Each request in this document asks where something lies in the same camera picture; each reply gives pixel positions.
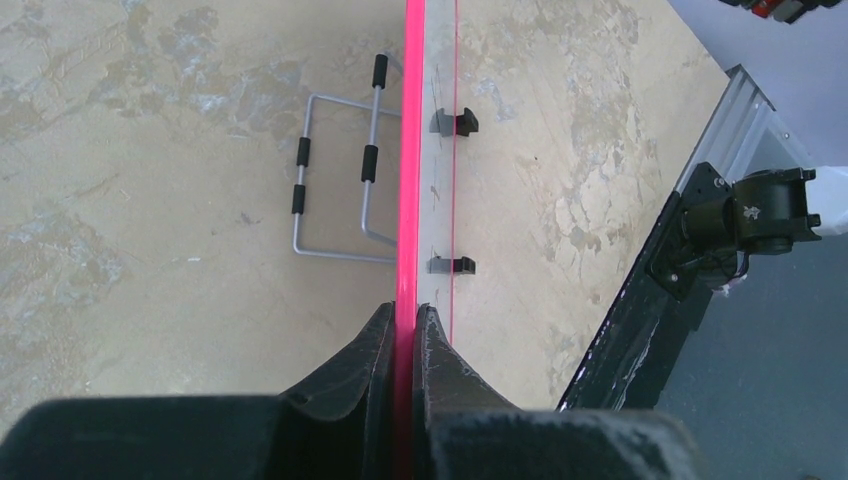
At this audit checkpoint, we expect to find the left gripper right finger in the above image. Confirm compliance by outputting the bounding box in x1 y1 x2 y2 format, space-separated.
412 304 518 479

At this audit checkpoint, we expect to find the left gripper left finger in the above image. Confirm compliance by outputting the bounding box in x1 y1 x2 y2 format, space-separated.
278 302 395 479

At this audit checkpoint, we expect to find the pink framed whiteboard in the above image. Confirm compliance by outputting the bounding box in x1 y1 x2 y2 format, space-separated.
392 1 458 479

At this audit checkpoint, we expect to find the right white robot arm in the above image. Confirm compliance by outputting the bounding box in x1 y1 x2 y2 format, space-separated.
679 163 847 261

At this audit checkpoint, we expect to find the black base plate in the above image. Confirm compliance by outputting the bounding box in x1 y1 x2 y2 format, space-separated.
558 162 738 411

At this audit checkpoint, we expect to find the grey wire board stand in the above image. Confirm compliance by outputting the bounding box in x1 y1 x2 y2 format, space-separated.
291 51 479 275

